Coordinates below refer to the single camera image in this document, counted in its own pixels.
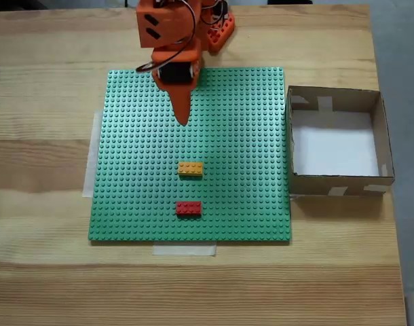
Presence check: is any green lego baseplate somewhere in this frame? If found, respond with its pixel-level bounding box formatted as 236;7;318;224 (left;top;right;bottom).
87;67;293;245

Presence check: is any red lego block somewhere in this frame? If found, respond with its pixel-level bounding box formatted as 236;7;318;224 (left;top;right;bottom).
175;200;203;217

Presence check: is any gripper servo cable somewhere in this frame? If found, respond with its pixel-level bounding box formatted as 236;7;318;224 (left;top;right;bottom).
136;0;197;74

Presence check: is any arm servo cable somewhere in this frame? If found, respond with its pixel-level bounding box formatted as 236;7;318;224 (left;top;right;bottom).
206;0;228;26

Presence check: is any open cardboard box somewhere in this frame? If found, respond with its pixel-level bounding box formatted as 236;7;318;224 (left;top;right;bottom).
286;85;396;198

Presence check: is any yellow lego block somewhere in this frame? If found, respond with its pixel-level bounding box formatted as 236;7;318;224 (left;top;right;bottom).
178;161;204;179

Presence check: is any long masking tape strip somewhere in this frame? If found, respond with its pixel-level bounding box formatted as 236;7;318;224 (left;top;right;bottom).
81;109;105;198

